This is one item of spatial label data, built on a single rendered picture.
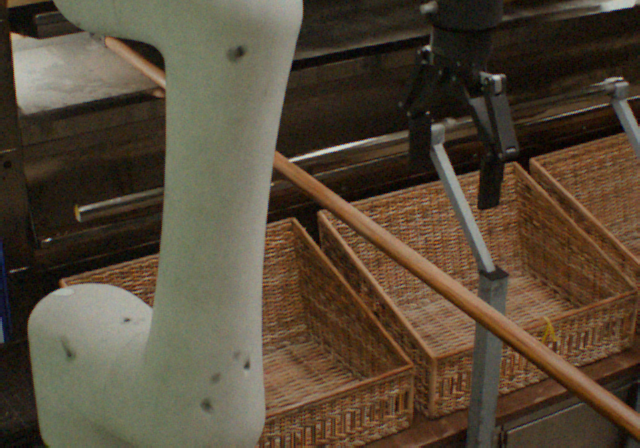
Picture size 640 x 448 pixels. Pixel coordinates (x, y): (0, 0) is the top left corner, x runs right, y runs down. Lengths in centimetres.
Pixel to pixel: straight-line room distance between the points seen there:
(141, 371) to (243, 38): 36
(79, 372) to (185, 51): 37
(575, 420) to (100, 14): 189
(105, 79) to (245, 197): 158
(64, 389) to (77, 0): 40
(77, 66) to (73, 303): 148
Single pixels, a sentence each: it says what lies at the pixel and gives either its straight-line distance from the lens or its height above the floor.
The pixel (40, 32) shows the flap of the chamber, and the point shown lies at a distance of 232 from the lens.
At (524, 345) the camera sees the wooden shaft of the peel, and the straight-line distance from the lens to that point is 179.
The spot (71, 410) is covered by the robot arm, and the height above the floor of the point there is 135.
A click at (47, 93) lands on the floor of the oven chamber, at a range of 269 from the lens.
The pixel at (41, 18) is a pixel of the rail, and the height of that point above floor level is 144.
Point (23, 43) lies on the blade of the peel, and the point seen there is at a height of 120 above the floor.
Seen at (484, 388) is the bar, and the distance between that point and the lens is 256.
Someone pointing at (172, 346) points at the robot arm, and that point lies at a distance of 124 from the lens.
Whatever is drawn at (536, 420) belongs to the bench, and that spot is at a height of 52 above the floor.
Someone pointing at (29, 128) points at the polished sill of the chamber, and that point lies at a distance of 254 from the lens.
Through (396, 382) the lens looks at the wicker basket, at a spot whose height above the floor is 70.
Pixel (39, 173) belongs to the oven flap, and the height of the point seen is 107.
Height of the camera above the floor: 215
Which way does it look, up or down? 26 degrees down
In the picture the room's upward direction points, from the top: straight up
